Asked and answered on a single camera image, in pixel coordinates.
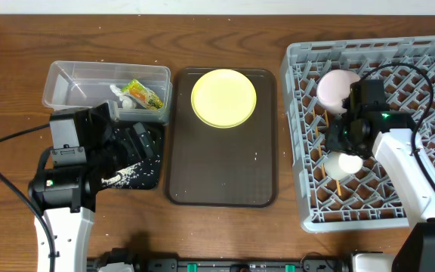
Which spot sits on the pile of rice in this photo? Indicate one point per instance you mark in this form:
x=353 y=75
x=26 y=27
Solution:
x=143 y=175

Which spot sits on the white bowl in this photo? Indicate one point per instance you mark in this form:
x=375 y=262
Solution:
x=333 y=88

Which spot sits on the white tissue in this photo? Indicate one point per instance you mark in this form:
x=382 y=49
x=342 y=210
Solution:
x=127 y=102

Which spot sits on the cream white cup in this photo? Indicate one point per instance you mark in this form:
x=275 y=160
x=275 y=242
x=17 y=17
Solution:
x=339 y=165

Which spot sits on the green orange snack wrapper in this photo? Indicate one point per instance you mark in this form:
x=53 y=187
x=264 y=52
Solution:
x=145 y=96

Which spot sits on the clear plastic bin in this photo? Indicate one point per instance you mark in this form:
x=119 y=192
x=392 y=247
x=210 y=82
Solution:
x=75 y=84

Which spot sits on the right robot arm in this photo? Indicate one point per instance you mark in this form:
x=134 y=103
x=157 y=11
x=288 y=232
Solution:
x=397 y=147

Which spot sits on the brown serving tray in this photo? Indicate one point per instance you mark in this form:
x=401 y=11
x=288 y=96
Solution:
x=234 y=167

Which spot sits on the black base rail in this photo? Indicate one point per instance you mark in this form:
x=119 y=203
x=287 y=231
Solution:
x=221 y=265

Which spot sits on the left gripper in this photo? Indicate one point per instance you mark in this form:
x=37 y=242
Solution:
x=126 y=142

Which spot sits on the black waste tray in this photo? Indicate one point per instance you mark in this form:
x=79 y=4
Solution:
x=139 y=149

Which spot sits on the yellow plate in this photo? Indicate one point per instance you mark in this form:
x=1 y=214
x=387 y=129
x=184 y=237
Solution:
x=223 y=98

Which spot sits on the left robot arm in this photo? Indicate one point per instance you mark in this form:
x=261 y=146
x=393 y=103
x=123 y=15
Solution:
x=65 y=199

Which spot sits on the grey dishwasher rack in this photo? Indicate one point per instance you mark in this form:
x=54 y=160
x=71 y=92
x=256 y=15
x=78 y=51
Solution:
x=368 y=200

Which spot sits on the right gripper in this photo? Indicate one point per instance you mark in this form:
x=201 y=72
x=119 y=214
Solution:
x=340 y=137

